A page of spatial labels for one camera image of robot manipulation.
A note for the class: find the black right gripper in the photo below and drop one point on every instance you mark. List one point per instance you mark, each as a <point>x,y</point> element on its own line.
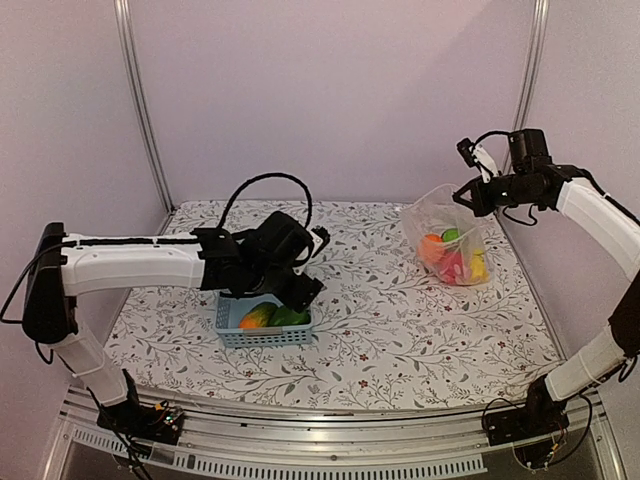
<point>480,204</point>

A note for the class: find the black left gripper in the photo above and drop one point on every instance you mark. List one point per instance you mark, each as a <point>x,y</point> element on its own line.
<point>299,299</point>

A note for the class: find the green toy bell pepper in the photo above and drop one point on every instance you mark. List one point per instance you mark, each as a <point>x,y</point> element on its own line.
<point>284,317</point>

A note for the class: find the green toy watermelon ball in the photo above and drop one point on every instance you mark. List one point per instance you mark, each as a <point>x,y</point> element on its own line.
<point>450,235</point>

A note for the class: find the orange green toy mango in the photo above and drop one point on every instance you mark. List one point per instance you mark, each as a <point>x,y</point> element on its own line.
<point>259,316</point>

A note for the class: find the clear zip top bag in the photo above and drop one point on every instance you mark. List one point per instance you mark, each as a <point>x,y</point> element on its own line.
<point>436,212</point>

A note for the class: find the orange toy orange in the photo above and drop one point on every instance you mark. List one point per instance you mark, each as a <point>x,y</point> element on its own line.
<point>431,249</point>

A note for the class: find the yellow toy banana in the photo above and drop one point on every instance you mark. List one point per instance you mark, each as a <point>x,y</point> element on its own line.
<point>478,268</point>

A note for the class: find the red toy apple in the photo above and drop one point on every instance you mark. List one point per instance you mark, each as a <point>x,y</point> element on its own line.
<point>453,269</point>

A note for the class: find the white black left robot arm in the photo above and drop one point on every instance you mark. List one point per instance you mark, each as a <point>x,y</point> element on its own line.
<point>267,260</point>

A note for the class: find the light blue perforated basket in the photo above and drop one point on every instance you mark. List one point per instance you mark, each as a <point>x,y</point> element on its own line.
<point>228,313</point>

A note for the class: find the floral tablecloth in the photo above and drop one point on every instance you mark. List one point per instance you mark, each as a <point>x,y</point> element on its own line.
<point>386,334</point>

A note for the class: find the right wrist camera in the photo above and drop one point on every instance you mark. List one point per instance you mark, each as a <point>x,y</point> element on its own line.
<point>465,148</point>

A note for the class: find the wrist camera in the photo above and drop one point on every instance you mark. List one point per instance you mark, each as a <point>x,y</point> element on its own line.
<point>465,148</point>
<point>321,239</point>

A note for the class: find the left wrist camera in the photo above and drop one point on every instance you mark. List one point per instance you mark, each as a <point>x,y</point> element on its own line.
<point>321,239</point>

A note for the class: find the aluminium front rail frame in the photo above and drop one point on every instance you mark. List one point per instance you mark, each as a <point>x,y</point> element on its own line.
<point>224,439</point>

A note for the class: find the right aluminium corner post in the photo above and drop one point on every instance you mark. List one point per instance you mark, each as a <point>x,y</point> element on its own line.
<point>532,64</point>

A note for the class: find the aluminium corner post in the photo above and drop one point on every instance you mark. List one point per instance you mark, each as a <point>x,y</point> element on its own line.
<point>132,67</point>
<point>532,64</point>

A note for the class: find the left aluminium corner post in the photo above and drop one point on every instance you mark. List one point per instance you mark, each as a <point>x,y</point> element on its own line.
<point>132,67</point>

